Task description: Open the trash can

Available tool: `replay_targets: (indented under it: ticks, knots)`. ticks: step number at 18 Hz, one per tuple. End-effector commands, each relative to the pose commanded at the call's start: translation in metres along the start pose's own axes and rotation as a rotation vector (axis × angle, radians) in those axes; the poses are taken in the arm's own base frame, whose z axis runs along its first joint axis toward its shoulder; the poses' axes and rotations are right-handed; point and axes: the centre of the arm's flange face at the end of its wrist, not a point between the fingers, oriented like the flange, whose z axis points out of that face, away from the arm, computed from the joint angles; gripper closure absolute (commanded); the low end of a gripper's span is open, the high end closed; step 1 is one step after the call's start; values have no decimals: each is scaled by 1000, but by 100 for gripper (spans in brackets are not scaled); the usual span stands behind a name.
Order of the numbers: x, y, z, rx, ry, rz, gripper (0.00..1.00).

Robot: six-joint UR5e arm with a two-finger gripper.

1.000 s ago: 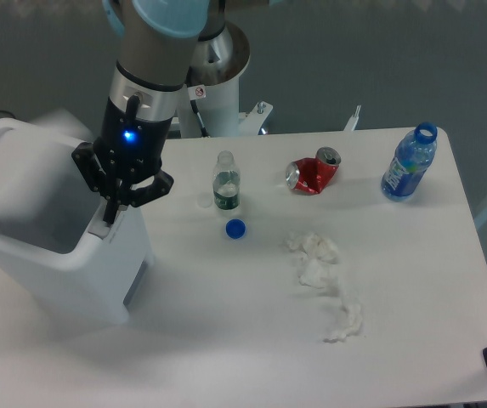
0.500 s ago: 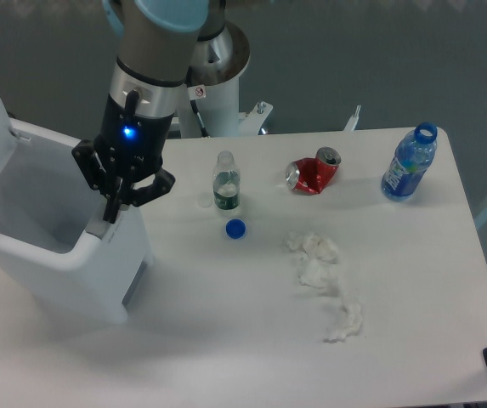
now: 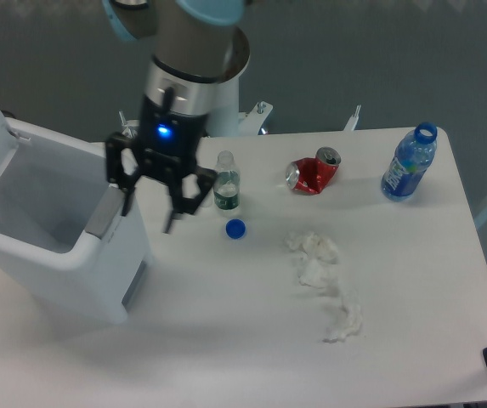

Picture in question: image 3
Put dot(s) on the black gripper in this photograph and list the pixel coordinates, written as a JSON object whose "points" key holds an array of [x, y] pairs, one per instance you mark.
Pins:
{"points": [[164, 141]]}

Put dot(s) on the white push-button trash can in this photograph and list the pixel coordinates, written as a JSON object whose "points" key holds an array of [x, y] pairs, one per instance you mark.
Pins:
{"points": [[63, 234]]}

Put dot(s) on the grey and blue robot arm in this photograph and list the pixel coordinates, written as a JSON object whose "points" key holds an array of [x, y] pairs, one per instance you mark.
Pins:
{"points": [[193, 46]]}

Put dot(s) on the crushed red soda can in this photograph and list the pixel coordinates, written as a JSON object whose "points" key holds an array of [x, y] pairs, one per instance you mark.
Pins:
{"points": [[310, 175]]}

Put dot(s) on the clear bottle green label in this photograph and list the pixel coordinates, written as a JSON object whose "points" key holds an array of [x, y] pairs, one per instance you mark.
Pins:
{"points": [[226, 190]]}

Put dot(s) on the blue bottle cap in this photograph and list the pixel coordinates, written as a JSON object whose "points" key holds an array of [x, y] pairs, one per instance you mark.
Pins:
{"points": [[235, 228]]}

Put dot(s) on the crumpled white tissue upper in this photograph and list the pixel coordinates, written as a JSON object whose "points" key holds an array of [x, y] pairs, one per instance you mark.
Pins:
{"points": [[316, 259]]}

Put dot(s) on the crumpled white tissue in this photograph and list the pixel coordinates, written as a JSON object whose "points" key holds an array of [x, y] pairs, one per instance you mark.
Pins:
{"points": [[345, 318], [316, 259]]}

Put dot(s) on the crumpled white tissue lower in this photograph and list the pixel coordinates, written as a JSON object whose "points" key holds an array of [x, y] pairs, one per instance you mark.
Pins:
{"points": [[345, 318]]}

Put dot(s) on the blue plastic drink bottle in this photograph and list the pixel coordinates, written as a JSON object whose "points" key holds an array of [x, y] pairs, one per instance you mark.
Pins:
{"points": [[412, 157]]}

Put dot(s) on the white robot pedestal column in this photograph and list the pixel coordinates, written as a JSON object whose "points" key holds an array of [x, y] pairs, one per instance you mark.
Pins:
{"points": [[239, 56]]}

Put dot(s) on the white table frame bracket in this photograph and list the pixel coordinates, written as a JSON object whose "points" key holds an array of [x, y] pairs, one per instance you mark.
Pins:
{"points": [[260, 119]]}

